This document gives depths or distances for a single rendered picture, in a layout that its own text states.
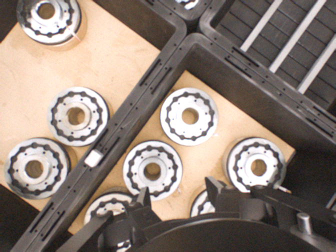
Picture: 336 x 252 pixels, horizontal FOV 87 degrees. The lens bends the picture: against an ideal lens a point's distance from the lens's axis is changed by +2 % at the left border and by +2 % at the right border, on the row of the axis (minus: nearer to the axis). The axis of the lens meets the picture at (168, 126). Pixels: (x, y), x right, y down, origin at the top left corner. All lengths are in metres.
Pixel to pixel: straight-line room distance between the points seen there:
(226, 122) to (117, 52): 0.25
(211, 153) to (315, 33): 0.31
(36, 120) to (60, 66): 0.11
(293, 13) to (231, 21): 0.13
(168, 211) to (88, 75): 0.29
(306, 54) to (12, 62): 0.56
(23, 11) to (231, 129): 0.42
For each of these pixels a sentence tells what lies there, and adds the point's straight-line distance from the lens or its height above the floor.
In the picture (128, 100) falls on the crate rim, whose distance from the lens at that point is 0.24.
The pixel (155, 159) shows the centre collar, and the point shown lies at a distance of 0.30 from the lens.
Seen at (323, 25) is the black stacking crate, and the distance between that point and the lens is 0.51.
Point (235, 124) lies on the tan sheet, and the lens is 0.36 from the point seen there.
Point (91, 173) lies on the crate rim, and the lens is 0.26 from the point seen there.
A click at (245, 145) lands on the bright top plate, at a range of 0.34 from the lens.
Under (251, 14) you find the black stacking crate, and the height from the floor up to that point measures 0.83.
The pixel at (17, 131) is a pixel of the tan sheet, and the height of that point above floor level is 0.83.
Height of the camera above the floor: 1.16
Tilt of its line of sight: 87 degrees down
